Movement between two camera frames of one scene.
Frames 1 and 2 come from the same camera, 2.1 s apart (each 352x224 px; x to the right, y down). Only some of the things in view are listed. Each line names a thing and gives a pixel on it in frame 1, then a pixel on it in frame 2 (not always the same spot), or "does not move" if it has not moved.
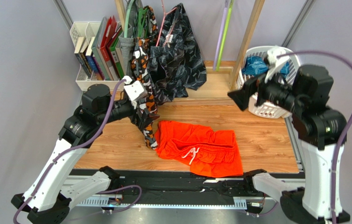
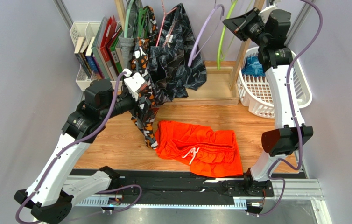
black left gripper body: (137, 119) to (138, 111)
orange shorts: (208, 152) does not move
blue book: (89, 55) does not move
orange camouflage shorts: (143, 54) does not move
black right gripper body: (256, 91) to (246, 26)
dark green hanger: (141, 29) does not move
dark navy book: (79, 44) does not move
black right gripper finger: (242, 96) to (239, 25)
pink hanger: (164, 14) does not move
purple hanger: (221, 36) to (216, 6)
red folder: (109, 30) does not move
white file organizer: (87, 30) does not move
